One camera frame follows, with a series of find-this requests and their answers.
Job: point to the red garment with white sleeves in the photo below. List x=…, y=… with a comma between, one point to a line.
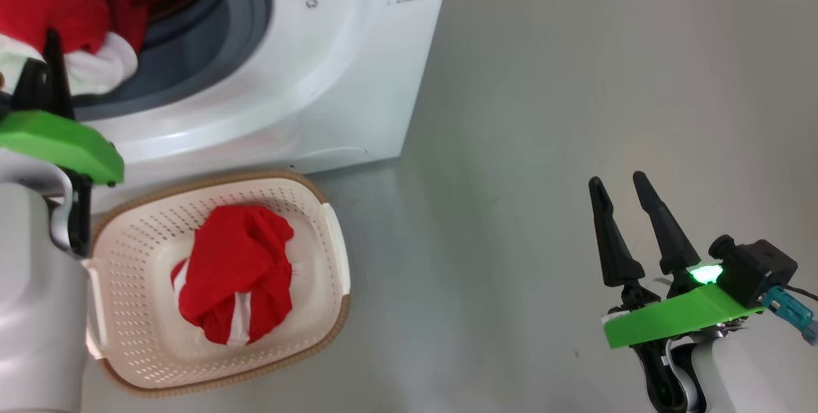
x=51, y=10

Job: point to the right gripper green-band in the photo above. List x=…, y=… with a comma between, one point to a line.
x=671, y=320

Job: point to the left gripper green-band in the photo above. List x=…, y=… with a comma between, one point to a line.
x=57, y=141

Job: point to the red garment with white stripes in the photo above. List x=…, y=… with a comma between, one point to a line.
x=236, y=259

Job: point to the cream perforated laundry basket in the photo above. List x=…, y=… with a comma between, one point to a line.
x=140, y=311

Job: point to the grey rubber door seal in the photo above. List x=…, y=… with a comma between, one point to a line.
x=236, y=23

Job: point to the white front-load washing machine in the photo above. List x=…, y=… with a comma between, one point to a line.
x=332, y=80

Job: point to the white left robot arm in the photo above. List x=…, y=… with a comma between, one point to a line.
x=32, y=304

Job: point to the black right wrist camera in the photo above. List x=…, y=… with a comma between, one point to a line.
x=757, y=269

